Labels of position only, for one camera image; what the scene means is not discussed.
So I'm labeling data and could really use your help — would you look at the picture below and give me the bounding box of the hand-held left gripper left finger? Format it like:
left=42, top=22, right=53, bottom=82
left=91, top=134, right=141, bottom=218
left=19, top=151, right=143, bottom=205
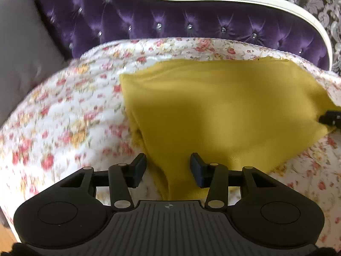
left=60, top=153, right=147, bottom=211

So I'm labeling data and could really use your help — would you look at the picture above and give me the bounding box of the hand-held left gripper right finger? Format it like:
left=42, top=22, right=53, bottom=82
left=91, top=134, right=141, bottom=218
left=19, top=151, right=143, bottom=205
left=190, top=153, right=276, bottom=211

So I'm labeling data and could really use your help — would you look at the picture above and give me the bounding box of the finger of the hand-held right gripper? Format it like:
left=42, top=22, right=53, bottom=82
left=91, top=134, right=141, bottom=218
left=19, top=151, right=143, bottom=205
left=318, top=110, right=341, bottom=127

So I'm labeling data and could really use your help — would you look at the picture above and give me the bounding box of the mustard yellow sweater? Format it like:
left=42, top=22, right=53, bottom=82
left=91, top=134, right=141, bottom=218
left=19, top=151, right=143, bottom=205
left=119, top=59, right=338, bottom=201

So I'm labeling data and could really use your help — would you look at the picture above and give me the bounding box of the floral quilted blanket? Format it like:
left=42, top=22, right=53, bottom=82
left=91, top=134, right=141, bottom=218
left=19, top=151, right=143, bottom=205
left=0, top=37, right=341, bottom=246

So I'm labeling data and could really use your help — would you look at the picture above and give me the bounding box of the purple tufted headboard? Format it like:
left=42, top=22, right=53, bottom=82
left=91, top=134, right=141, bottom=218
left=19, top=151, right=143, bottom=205
left=4, top=0, right=334, bottom=70

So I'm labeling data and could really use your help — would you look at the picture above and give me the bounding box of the grey pillow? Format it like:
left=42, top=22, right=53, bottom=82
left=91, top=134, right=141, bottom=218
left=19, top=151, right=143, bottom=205
left=0, top=0, right=69, bottom=125

